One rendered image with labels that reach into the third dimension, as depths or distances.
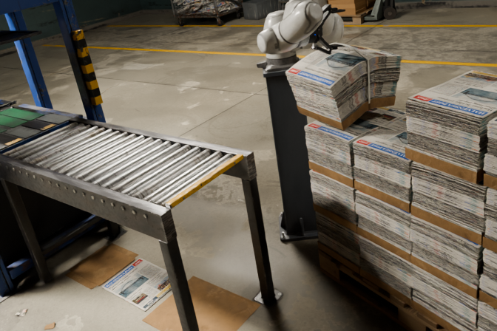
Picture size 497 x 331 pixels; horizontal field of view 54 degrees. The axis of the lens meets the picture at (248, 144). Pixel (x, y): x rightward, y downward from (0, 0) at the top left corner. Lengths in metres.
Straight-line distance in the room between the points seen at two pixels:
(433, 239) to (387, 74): 0.71
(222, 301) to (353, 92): 1.23
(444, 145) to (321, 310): 1.08
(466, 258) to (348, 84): 0.77
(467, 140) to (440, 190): 0.24
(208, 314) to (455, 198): 1.32
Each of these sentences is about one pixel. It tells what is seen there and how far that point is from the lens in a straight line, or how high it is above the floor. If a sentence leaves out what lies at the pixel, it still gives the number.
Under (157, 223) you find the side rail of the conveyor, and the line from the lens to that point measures 1.83.
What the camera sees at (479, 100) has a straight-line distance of 1.77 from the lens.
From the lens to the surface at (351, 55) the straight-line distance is 2.14.
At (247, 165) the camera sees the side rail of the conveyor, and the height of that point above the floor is 0.76.
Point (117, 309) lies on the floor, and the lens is 2.74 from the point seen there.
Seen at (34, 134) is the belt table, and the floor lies 0.80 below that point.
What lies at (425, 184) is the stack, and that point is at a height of 0.76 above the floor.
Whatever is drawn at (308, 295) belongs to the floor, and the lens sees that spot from 2.54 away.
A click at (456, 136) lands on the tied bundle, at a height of 0.98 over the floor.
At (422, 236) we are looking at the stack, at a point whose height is 0.54.
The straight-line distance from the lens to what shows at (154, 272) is 2.89.
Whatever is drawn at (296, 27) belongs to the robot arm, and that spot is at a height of 1.34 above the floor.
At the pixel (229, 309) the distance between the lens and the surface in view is 2.54.
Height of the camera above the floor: 1.69
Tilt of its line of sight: 24 degrees down
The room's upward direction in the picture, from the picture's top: 9 degrees counter-clockwise
